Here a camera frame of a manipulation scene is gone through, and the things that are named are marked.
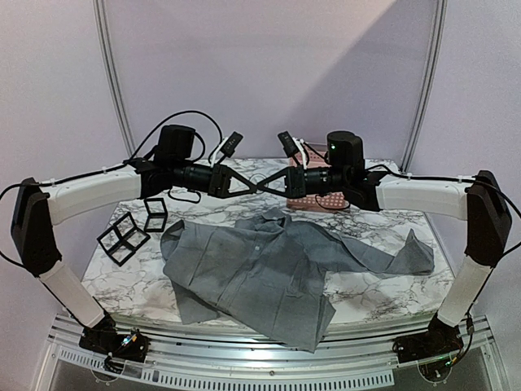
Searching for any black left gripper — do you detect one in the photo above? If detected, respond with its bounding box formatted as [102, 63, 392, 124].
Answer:
[171, 159, 258, 199]

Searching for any grey button-up shirt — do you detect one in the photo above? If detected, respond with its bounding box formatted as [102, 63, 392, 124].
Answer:
[160, 209, 434, 352]

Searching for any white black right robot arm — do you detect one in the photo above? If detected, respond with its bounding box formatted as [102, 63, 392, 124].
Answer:
[257, 130, 520, 370]

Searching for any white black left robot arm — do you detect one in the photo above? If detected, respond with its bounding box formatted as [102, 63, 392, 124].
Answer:
[11, 125, 256, 364]

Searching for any pink perforated plastic basket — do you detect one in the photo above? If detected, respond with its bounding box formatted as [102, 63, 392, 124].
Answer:
[286, 138, 350, 213]

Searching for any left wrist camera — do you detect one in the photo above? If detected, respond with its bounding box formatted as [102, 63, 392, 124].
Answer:
[208, 131, 243, 166]

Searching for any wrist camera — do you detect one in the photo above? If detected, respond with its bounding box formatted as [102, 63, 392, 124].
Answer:
[278, 131, 309, 169]
[208, 131, 243, 166]

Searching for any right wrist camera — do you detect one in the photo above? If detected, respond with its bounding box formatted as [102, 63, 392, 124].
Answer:
[278, 131, 309, 169]

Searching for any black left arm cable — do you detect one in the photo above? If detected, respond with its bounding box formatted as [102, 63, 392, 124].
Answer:
[0, 109, 225, 270]

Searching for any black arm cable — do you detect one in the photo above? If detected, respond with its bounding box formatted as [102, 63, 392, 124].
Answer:
[0, 109, 225, 270]
[304, 140, 521, 257]

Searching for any black frame display box pair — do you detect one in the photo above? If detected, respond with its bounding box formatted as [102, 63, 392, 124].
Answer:
[97, 212, 151, 267]

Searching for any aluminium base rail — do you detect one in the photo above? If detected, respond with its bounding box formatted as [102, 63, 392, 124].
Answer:
[35, 315, 509, 390]

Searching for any right aluminium corner post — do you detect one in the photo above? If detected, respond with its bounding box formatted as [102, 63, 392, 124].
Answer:
[399, 0, 447, 172]

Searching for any aluminium corner post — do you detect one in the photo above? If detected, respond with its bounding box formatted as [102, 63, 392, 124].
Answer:
[399, 0, 447, 172]
[93, 0, 136, 156]

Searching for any left aluminium corner post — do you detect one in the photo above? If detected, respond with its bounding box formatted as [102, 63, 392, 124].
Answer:
[93, 0, 136, 156]

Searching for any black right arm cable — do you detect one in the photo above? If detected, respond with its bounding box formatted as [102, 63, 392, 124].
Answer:
[304, 140, 521, 257]

